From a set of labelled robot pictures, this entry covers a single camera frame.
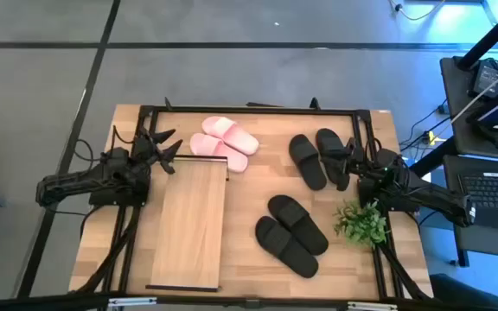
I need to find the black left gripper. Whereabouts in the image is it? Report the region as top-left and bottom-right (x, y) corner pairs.
(132, 128), (184, 175)

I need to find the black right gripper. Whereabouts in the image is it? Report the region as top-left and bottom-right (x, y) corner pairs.
(322, 136), (369, 192)

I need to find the black slide sandal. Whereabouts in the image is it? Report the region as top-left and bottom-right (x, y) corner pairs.
(288, 133), (328, 192)
(316, 128), (349, 187)
(267, 194), (330, 257)
(255, 215), (320, 279)

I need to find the pink slide sandal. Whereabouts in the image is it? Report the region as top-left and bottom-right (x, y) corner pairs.
(201, 115), (260, 156)
(188, 132), (249, 174)

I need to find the wooden shelf board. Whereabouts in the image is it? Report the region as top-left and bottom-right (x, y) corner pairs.
(144, 154), (231, 293)

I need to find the green artificial plant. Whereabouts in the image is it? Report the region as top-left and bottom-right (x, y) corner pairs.
(333, 198), (392, 251)

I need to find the black metal beam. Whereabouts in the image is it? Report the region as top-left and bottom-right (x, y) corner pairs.
(408, 136), (458, 178)

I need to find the yellow power plug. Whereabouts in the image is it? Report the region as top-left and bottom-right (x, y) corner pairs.
(421, 130), (445, 147)

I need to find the black side table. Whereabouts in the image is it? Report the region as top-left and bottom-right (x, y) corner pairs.
(443, 154), (498, 267)
(440, 55), (498, 157)

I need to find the black laptop with keyboard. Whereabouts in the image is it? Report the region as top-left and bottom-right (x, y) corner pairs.
(458, 170), (498, 234)

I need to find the black power adapter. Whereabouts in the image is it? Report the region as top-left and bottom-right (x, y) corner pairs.
(473, 60), (498, 98)

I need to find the black chair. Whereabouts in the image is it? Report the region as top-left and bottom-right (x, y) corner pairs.
(429, 273), (498, 311)

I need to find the black diagonal pole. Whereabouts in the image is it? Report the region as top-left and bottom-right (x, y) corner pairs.
(456, 0), (498, 71)

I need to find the black aluminium table frame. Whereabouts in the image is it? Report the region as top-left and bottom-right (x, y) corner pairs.
(69, 97), (435, 303)

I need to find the silver metal bracket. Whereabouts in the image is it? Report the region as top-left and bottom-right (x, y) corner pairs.
(108, 296), (158, 308)
(347, 301), (399, 311)

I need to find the yellow floor cable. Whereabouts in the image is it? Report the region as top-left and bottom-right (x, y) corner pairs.
(389, 0), (447, 22)

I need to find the white cable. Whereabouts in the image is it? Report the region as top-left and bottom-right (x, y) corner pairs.
(450, 58), (498, 124)

